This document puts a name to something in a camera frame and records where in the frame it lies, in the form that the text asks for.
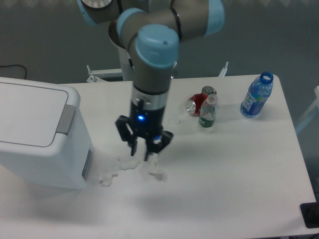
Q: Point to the white trash can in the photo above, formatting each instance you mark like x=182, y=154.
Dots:
x=43, y=136

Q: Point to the white frame at right edge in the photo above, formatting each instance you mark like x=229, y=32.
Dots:
x=309, y=114

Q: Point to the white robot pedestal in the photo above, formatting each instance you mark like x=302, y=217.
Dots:
x=124, y=57

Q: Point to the crumpled white tissue right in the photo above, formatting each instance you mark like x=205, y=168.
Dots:
x=154, y=168

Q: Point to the crumpled white tissue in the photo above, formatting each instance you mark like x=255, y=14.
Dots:
x=121, y=163
x=154, y=168

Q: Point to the clear green-label bottle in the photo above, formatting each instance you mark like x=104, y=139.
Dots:
x=208, y=111

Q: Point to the black device at table corner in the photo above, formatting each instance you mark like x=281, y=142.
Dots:
x=310, y=213

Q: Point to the blue bottle cap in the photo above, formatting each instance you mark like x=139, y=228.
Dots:
x=157, y=139

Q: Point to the crumpled white tissue left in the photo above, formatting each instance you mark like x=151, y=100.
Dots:
x=121, y=163

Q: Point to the blue plastic bottle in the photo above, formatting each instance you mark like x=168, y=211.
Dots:
x=257, y=95

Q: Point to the crushed red soda can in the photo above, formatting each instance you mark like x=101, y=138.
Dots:
x=194, y=103

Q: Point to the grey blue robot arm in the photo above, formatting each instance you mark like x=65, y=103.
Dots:
x=152, y=41

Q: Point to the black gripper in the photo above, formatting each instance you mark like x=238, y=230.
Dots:
x=144, y=123

